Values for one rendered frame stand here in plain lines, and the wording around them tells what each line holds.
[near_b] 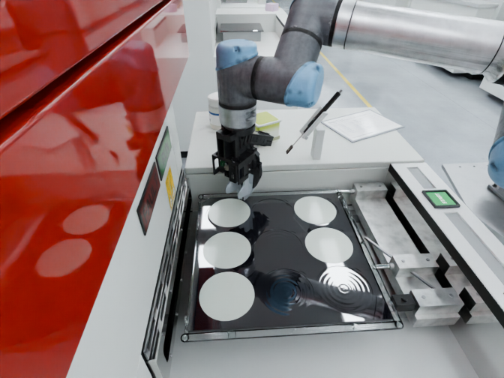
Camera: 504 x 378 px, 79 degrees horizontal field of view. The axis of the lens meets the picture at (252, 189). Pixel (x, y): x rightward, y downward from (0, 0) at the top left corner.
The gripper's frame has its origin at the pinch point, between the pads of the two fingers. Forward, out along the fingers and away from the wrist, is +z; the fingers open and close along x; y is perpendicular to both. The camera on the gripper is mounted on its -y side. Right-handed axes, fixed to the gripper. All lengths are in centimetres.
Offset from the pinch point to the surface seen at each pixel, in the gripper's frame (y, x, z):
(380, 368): 17.1, 40.6, 9.2
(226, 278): 21.8, 11.0, 1.3
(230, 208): 5.4, -0.6, 1.2
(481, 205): -43, 52, 9
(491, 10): -472, 37, 9
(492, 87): -402, 69, 76
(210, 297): 26.6, 11.0, 1.3
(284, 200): -4.6, 8.8, 1.3
